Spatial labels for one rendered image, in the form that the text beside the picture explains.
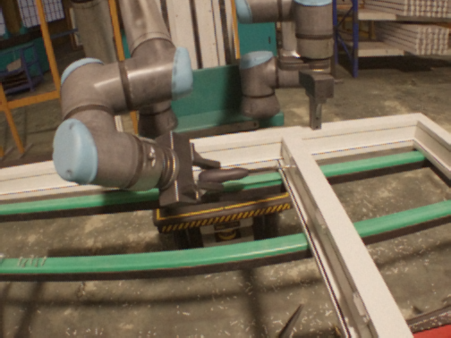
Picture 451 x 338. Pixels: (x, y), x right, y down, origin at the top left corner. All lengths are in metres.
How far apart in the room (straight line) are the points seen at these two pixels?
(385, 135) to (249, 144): 0.39
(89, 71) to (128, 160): 0.17
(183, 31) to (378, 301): 1.38
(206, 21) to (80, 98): 1.11
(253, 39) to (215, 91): 2.86
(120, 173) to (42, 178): 0.48
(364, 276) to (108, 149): 0.40
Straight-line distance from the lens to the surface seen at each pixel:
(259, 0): 0.85
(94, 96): 0.52
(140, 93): 0.53
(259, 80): 1.41
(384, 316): 0.45
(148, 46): 0.58
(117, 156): 0.48
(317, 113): 0.82
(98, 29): 1.12
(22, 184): 0.99
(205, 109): 1.57
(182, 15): 1.55
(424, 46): 4.82
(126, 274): 0.64
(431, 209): 0.75
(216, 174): 0.68
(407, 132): 0.98
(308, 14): 0.73
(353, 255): 0.50
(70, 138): 0.47
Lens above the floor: 1.30
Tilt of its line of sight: 30 degrees down
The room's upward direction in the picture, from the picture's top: 7 degrees counter-clockwise
